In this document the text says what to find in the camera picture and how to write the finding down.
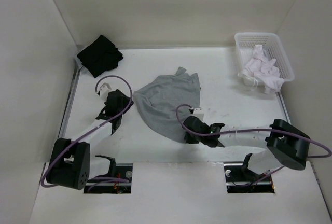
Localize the grey tank top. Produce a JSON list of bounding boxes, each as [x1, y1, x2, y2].
[[133, 67, 201, 143]]

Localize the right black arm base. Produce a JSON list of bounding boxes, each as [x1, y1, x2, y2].
[[224, 153, 275, 193]]

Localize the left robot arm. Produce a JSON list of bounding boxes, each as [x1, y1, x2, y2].
[[41, 89, 133, 190]]

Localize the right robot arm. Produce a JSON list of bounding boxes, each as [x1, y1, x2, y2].
[[183, 116, 310, 180]]

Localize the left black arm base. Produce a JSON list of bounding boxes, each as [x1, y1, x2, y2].
[[84, 156, 133, 194]]

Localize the folded black tank top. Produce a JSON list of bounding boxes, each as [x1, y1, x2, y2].
[[77, 35, 123, 78]]

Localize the white tank top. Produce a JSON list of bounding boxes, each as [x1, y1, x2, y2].
[[238, 45, 285, 94]]

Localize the white plastic basket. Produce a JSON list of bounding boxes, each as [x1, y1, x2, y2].
[[234, 32, 295, 82]]

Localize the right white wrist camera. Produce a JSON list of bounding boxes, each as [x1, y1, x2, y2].
[[189, 107, 204, 121]]

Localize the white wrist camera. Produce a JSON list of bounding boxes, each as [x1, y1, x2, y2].
[[189, 107, 204, 121], [97, 83, 112, 102]]

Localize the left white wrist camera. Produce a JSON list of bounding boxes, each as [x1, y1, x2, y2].
[[97, 83, 112, 102]]

